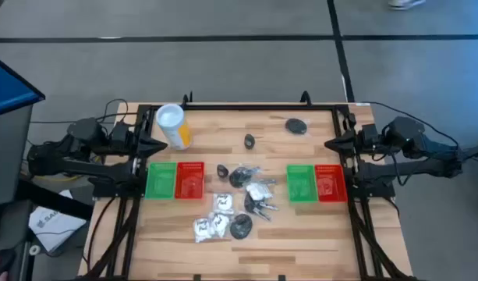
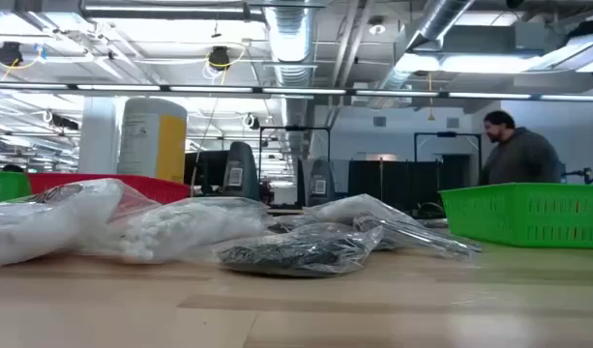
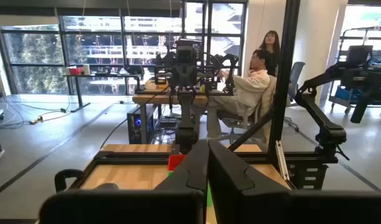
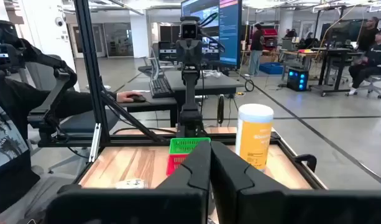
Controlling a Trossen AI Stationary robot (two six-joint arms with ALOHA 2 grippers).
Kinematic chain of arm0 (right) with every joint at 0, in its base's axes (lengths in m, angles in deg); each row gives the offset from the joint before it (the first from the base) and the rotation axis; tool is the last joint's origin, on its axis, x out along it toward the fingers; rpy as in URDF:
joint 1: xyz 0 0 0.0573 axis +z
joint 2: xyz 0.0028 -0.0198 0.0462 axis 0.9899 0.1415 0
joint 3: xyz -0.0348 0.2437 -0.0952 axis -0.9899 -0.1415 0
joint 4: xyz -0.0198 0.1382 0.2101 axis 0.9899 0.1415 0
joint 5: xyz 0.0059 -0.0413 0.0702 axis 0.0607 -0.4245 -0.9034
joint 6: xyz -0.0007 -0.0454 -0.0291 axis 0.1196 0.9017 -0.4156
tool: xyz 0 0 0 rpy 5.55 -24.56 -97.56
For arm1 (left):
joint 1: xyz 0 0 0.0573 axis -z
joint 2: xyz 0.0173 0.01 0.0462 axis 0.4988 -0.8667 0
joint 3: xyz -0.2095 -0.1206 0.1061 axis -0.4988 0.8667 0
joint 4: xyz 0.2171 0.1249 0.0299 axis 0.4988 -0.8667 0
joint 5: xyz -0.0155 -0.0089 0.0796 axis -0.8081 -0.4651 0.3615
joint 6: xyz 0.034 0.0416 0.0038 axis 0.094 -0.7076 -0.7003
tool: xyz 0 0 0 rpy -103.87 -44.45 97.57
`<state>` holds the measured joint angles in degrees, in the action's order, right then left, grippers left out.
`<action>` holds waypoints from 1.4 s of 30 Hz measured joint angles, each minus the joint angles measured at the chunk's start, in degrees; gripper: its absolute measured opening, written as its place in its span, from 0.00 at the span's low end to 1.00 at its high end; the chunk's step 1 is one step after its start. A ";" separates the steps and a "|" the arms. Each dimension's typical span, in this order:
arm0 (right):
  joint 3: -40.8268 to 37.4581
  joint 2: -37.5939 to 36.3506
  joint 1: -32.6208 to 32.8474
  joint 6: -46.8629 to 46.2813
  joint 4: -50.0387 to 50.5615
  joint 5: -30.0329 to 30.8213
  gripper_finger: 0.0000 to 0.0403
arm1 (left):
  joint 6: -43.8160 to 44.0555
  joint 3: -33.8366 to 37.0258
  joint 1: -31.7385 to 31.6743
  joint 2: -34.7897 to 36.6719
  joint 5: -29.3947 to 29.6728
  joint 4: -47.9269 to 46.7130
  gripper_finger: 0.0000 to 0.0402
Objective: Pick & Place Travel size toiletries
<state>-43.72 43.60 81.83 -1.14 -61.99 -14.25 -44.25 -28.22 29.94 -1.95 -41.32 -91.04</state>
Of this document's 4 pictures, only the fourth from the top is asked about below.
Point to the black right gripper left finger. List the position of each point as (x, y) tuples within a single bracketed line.
[(131, 207)]

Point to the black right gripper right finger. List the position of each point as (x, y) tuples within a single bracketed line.
[(302, 208)]

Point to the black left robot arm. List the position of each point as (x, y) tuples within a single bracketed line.
[(190, 118)]

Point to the vanity pack cotton bag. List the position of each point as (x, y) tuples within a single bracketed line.
[(131, 184)]

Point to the grey mesh office chair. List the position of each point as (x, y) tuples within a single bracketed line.
[(154, 67)]

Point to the large blue screen monitor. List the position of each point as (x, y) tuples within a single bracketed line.
[(229, 31)]

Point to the black computer keyboard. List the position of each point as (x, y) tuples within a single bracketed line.
[(160, 88)]

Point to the red plastic basket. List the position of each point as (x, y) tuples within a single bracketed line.
[(174, 163)]

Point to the person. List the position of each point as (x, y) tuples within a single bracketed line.
[(376, 56), (291, 33), (368, 37), (310, 42), (257, 43), (22, 99)]

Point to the black computer mouse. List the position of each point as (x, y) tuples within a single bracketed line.
[(139, 99)]

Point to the green plastic basket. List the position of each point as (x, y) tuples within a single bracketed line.
[(184, 145)]

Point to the red tool chest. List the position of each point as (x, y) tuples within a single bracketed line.
[(270, 34)]

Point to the blue plastic crate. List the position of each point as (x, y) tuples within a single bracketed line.
[(271, 68)]

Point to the white yellow wipes canister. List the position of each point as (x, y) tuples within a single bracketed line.
[(254, 137)]

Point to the wooden work table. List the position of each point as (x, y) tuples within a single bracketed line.
[(297, 53)]

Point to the computer tower blue lights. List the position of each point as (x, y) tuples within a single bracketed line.
[(297, 79)]

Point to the black standing desk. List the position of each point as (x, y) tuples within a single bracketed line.
[(330, 49)]

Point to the tilted display screen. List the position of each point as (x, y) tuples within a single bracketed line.
[(7, 140)]

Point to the white office chair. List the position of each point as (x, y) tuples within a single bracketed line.
[(375, 81)]

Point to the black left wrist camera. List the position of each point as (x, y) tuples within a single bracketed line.
[(189, 31)]

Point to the black aluminium rig frame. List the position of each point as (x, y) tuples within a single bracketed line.
[(90, 62)]

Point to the black articulated mount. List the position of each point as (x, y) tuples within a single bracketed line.
[(61, 71)]

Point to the white dome security camera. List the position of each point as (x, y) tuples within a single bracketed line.
[(59, 21)]

